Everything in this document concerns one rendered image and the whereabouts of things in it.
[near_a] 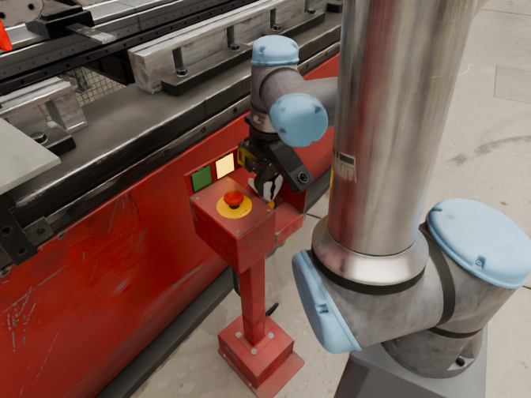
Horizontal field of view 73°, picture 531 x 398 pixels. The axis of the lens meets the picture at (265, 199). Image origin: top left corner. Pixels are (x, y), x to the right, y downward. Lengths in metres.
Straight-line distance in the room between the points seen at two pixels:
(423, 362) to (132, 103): 0.78
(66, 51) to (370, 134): 0.95
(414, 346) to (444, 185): 1.69
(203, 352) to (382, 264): 1.14
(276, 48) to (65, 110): 0.46
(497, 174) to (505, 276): 1.99
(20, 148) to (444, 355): 0.64
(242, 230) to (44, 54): 0.69
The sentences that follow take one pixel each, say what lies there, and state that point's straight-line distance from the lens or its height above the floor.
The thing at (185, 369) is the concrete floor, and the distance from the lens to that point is 1.42.
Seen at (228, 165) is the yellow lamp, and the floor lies 0.81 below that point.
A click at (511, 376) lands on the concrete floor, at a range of 1.62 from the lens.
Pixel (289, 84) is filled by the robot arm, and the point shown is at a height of 1.06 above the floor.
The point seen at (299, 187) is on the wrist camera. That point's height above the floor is 0.85.
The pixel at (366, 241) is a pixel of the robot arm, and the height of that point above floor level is 1.05.
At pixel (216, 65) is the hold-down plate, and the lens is 1.01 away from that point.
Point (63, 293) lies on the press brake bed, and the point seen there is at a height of 0.62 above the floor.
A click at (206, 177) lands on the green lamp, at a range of 0.77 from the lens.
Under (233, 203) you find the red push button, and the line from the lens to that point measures 0.71.
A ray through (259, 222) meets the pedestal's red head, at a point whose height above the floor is 0.78.
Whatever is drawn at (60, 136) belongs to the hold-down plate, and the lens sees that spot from 0.81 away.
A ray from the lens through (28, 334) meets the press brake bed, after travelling 0.93.
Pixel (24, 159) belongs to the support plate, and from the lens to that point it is 0.59.
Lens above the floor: 1.30
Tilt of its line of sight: 44 degrees down
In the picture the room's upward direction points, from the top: straight up
